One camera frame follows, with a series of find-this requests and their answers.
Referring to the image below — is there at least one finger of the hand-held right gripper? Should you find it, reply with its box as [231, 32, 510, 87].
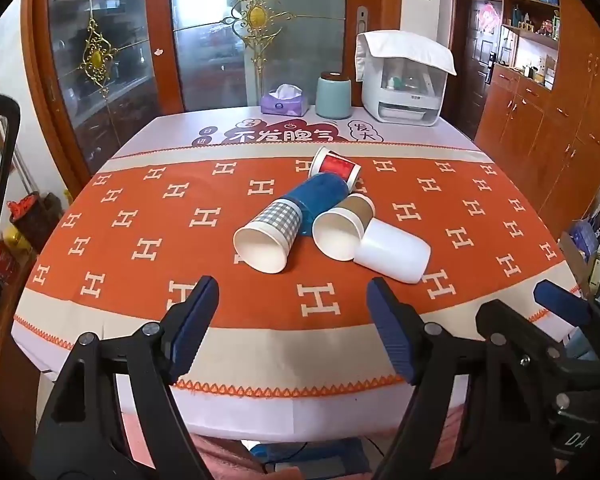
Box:
[533, 280, 600, 361]
[475, 299, 597, 402]

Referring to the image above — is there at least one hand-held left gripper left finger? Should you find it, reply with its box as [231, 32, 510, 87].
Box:
[30, 276, 220, 480]

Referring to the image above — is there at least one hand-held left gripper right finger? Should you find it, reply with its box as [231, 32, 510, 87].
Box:
[367, 276, 487, 480]

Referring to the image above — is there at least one plain white cup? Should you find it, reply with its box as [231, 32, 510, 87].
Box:
[353, 219, 432, 285]

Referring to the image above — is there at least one brown paper cup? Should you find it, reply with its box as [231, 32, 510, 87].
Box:
[312, 193, 376, 262]

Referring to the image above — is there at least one grey checkered paper cup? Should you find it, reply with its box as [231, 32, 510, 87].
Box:
[233, 199, 304, 275]

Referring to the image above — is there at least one blue paper cup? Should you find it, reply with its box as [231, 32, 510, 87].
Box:
[280, 172, 352, 237]

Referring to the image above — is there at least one red and white paper cup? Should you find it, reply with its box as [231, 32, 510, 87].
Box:
[308, 146, 362, 194]

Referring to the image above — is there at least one cardboard box with blue items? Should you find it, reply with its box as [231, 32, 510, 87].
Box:
[561, 220, 600, 262]

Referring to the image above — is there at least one orange patterned tablecloth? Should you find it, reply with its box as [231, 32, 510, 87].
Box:
[11, 112, 581, 439]

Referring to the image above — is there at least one pink cloth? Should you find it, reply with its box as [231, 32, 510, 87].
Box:
[189, 432, 281, 480]

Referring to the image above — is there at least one blue box under table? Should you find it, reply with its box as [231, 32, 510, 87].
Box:
[252, 439, 382, 477]

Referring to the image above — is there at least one wooden cabinet with shelves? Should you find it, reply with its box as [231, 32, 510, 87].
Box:
[474, 0, 600, 242]

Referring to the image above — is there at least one yellow bottle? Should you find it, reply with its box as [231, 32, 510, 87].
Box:
[2, 225, 32, 257]

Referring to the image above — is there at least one dark wooden door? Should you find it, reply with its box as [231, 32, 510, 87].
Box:
[452, 0, 504, 142]

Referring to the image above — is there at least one white countertop appliance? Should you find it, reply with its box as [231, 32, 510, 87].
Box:
[359, 55, 449, 127]

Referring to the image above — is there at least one purple tissue box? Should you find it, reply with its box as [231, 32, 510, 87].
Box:
[260, 84, 310, 116]

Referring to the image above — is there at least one teal canister with lid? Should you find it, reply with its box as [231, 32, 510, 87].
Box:
[315, 72, 354, 120]

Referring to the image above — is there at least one white towel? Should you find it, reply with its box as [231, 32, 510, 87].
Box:
[355, 30, 457, 81]

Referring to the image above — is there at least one gold door ornament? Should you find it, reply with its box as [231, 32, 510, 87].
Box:
[81, 18, 119, 97]
[221, 0, 288, 77]

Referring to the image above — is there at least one pink door decoration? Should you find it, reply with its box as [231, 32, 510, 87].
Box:
[479, 2, 499, 37]

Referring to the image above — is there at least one wood framed glass door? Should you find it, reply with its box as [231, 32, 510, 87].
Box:
[167, 0, 405, 115]
[21, 0, 176, 183]

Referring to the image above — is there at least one black cable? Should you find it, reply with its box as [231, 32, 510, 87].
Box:
[0, 93, 22, 319]

